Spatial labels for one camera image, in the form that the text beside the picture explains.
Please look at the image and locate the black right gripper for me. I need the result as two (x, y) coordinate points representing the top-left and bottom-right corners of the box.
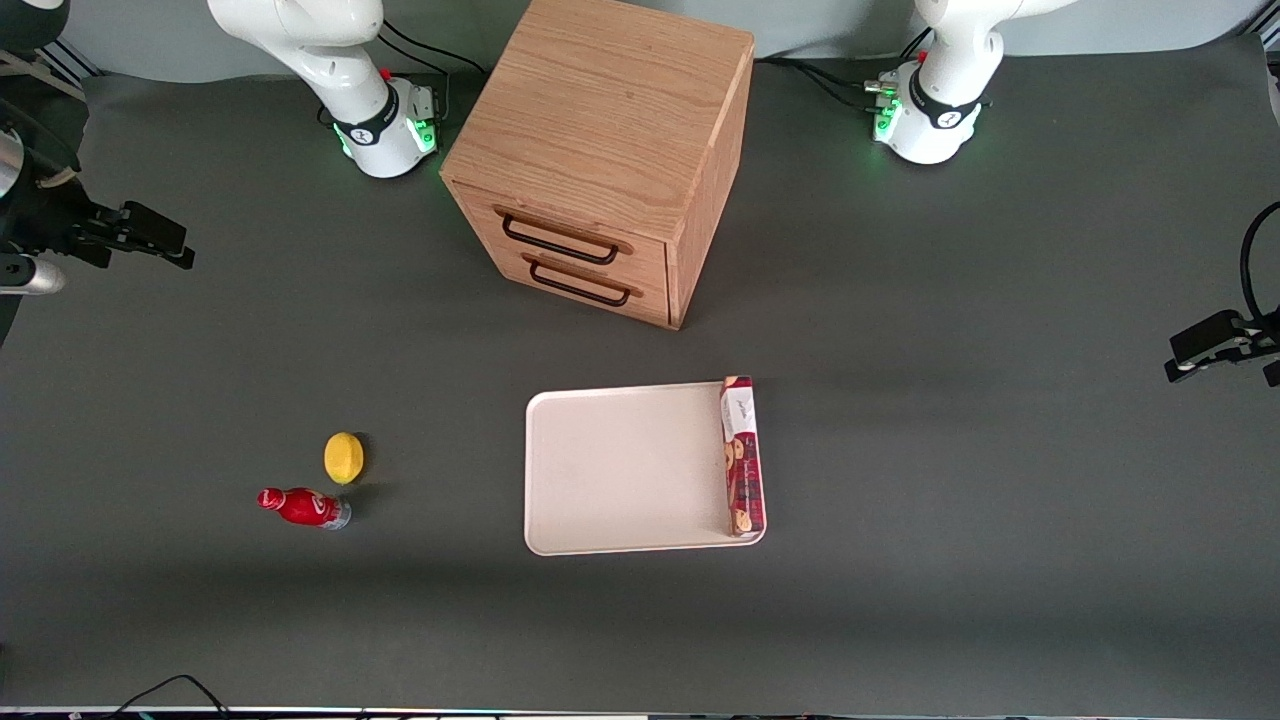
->
(0, 178), (197, 271)

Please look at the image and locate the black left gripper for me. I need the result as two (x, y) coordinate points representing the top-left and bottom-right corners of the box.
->
(1163, 307), (1280, 389)

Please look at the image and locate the red coke bottle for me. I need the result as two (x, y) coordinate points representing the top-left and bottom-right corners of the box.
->
(256, 485), (354, 532)

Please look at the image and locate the cream plastic tray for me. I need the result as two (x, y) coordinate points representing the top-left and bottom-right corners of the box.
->
(523, 379), (769, 558)

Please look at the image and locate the yellow lemon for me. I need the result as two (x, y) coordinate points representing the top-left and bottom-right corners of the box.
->
(322, 430), (367, 487)

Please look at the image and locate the wooden two-drawer cabinet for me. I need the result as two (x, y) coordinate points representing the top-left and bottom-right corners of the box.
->
(439, 0), (757, 332)

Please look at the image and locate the red shortbread cookie box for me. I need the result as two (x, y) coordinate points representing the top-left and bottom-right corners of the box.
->
(720, 374), (768, 540)

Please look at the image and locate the black looped gripper cable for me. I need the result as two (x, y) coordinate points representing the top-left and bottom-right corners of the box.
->
(1239, 200), (1280, 323)

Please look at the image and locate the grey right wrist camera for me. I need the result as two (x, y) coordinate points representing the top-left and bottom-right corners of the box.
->
(0, 255), (68, 298)

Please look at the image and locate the black right arm base cable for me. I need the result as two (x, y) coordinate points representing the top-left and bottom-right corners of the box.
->
(376, 18), (493, 79)

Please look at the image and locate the black arm base cable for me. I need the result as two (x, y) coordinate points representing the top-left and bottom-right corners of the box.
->
(754, 28), (933, 113)
(376, 18), (493, 79)

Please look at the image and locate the black metal drawer handle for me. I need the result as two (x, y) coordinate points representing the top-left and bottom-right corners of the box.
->
(527, 261), (634, 308)
(499, 212), (622, 267)

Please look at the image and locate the black table edge cable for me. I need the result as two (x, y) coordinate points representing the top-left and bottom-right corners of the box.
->
(98, 674), (233, 720)

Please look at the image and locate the black left arm base cable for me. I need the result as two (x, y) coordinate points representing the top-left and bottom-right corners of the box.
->
(754, 28), (933, 113)

